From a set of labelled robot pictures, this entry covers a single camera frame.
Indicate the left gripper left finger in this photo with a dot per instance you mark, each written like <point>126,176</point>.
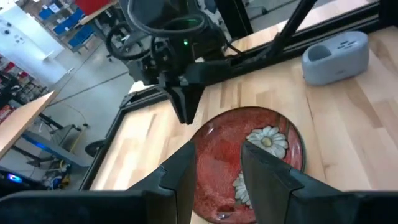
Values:
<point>93,208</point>

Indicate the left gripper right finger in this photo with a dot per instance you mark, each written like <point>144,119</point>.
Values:
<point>295,205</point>

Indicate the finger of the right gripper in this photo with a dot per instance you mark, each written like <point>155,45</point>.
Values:
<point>180,99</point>
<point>192,99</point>

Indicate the red daisy flower plate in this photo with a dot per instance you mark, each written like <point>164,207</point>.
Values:
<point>217,161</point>

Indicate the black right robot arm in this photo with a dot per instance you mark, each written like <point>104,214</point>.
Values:
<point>149,12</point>

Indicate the blue storage bins shelf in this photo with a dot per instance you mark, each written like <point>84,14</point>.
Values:
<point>77,34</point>

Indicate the wooden neighbour table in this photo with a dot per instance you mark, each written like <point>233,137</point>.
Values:
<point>18,121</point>

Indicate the white cabinet with knobs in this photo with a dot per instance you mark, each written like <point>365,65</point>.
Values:
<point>28,46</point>

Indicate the grey plastic holder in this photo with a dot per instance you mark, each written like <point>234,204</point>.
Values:
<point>335,62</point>

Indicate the black frame strut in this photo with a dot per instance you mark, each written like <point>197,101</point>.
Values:
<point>292,25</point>

